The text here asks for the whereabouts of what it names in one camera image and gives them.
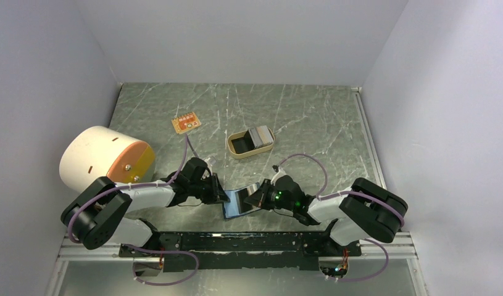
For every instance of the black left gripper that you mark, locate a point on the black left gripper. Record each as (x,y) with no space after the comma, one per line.
(217,194)

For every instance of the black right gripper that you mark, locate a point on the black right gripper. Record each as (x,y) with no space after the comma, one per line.
(259,198)

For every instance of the blue leather card holder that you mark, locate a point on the blue leather card holder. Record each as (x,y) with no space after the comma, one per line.
(236,207)

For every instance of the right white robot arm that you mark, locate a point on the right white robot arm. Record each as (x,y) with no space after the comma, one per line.
(364,210)

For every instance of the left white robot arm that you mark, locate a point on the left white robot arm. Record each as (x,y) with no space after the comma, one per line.
(98,214)

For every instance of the beige oval card tray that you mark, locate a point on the beige oval card tray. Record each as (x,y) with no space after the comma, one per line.
(240,145)

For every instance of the stack of cards in tray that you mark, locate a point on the stack of cards in tray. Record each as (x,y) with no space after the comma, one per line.
(260,136)

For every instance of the large white cylinder roll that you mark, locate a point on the large white cylinder roll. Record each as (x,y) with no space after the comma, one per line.
(99,151)

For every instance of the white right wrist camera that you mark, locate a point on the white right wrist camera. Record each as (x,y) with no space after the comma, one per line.
(279,173)

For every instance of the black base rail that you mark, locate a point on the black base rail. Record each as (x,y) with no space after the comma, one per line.
(303,248)

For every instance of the aluminium frame rail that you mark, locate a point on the aluminium frame rail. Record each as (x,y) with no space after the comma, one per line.
(387,269)

